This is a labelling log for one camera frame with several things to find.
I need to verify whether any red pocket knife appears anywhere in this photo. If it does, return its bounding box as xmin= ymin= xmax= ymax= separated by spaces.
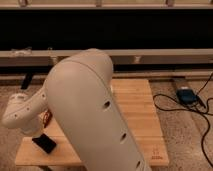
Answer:
xmin=42 ymin=110 xmax=52 ymax=127

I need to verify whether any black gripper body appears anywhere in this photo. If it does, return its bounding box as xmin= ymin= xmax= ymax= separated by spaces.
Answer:
xmin=32 ymin=134 xmax=56 ymax=154

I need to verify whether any black cable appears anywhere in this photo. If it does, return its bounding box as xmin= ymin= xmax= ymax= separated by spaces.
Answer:
xmin=152 ymin=71 xmax=213 ymax=169

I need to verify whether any blue power adapter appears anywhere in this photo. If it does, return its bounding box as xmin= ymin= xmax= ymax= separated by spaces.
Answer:
xmin=176 ymin=89 xmax=197 ymax=105

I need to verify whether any wooden table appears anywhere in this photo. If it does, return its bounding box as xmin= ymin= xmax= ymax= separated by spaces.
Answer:
xmin=15 ymin=79 xmax=169 ymax=166

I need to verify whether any white wooden rail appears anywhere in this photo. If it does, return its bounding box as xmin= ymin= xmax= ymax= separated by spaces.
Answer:
xmin=0 ymin=49 xmax=213 ymax=67

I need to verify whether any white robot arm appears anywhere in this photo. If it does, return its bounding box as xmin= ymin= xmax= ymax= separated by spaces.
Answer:
xmin=2 ymin=49 xmax=152 ymax=171

